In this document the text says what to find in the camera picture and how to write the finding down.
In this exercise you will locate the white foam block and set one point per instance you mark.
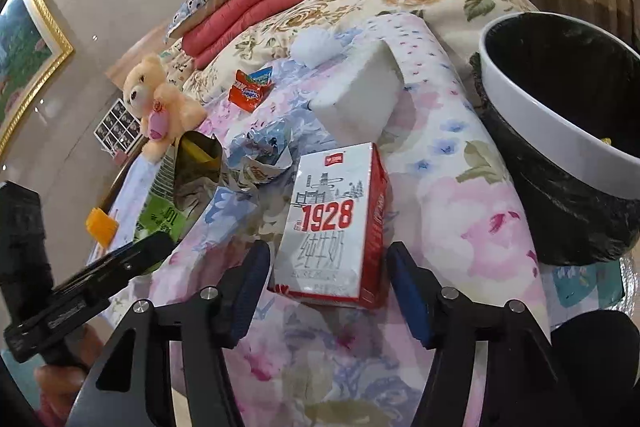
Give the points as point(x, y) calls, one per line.
point(360, 97)

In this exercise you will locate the red folded quilt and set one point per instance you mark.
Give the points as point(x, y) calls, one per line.
point(240, 7)

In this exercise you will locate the white foam fruit net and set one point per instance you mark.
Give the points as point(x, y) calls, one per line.
point(315, 47)

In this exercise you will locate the white bin with black bag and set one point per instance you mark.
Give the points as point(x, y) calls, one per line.
point(540, 117)

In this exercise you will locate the person's left hand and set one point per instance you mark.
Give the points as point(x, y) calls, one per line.
point(65, 382)

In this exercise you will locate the black white photo sheet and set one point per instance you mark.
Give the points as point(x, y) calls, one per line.
point(117, 124)

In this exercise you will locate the pink blue floral blanket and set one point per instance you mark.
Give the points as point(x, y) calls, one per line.
point(450, 207)

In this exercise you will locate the teal printed stool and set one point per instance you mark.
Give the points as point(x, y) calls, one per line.
point(585, 282)

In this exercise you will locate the red and white milk carton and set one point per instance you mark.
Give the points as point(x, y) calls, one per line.
point(325, 217)

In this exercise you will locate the small pink holder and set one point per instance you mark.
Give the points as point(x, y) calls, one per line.
point(120, 157)

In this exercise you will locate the wooden nightstand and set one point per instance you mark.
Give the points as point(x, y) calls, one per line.
point(120, 179)

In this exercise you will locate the green milk carton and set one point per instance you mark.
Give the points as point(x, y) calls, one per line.
point(165, 212)

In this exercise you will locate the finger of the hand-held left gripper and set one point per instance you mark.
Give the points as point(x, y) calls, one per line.
point(125, 259)

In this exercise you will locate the white wrapper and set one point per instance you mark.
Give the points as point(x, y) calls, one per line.
point(260, 157)

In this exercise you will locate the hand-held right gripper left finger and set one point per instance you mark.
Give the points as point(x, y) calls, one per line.
point(247, 292)

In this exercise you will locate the red candy wrapper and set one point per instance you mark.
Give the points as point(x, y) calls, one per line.
point(247, 92)

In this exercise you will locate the orange cup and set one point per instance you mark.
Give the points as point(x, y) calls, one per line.
point(100, 224)

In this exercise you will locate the wooden headboard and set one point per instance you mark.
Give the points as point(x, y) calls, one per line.
point(135, 52)

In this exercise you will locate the gold framed landscape painting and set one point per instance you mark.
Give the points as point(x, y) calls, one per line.
point(25, 47)

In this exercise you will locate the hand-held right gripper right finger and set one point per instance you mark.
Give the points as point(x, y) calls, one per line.
point(410, 297)

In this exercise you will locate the cream teddy bear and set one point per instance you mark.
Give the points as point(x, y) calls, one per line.
point(150, 92)

